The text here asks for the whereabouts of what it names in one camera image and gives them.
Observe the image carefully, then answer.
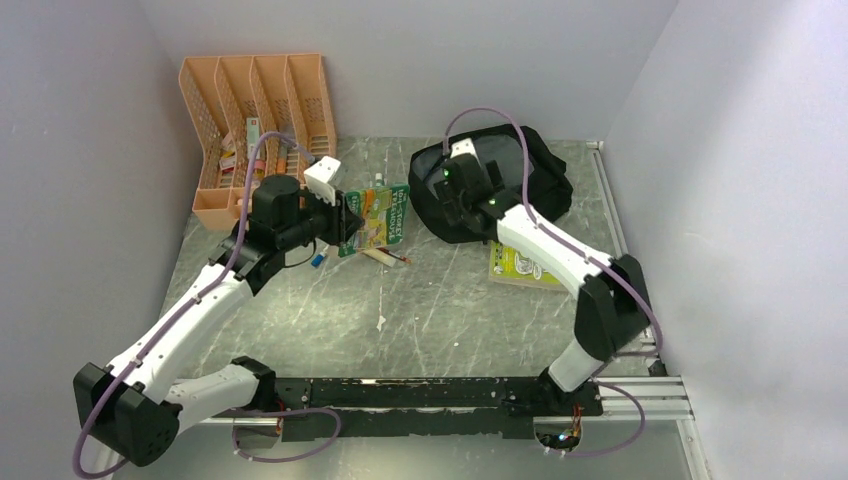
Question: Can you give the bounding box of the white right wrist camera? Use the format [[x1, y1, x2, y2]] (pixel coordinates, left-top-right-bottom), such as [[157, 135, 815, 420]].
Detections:
[[449, 138, 478, 159]]

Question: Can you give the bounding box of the black student backpack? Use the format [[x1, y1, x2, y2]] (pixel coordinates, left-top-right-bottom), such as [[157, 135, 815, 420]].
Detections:
[[408, 124, 573, 244]]

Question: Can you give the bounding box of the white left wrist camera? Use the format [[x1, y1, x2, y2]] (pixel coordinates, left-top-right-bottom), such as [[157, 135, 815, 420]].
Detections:
[[304, 156, 341, 206]]

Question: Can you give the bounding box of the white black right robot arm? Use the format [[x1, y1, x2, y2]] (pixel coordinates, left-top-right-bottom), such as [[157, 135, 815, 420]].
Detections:
[[434, 153, 652, 414]]

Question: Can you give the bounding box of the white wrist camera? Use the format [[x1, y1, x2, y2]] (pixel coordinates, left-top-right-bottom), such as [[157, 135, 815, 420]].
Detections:
[[304, 156, 341, 206], [449, 138, 478, 159]]

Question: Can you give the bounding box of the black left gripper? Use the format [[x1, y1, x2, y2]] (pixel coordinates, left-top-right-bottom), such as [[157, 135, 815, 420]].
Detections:
[[277, 184, 364, 250]]

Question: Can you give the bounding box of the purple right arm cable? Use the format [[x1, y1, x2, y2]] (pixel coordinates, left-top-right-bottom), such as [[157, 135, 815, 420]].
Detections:
[[442, 107, 665, 460]]

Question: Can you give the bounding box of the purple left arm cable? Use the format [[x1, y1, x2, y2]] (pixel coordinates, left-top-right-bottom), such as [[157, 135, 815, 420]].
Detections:
[[71, 131, 343, 480]]

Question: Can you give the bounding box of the tall white pink box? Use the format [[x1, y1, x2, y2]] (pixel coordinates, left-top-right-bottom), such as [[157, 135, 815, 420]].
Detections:
[[246, 117, 262, 160]]

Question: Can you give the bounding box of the green treehouse book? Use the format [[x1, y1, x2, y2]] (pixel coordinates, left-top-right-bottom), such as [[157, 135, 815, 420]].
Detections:
[[338, 184, 410, 257]]

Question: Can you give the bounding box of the aluminium side rail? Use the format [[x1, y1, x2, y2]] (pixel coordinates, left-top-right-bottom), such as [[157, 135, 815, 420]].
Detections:
[[585, 140, 668, 377]]

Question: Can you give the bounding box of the peach plastic desk organizer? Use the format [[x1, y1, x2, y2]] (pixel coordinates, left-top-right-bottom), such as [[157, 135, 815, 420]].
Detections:
[[178, 53, 337, 231]]

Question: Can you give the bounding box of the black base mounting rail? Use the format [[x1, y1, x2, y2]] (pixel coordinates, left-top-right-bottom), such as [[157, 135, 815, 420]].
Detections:
[[275, 376, 603, 442]]

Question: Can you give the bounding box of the orange marker in organizer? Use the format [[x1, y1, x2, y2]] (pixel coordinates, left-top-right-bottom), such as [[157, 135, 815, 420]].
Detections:
[[276, 144, 289, 174]]

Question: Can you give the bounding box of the lime green comic book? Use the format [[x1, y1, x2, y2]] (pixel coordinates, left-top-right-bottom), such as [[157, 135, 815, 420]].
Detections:
[[488, 242, 566, 291]]

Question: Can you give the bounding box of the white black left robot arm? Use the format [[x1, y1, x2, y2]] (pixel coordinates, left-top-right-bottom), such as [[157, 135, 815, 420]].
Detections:
[[73, 157, 362, 466]]

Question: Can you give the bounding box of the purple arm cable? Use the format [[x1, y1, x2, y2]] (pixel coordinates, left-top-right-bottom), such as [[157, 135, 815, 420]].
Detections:
[[71, 131, 343, 480], [442, 107, 665, 460]]

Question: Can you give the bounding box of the white blue marker pen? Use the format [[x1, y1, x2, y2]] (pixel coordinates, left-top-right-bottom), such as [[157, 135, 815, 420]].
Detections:
[[310, 246, 329, 268]]

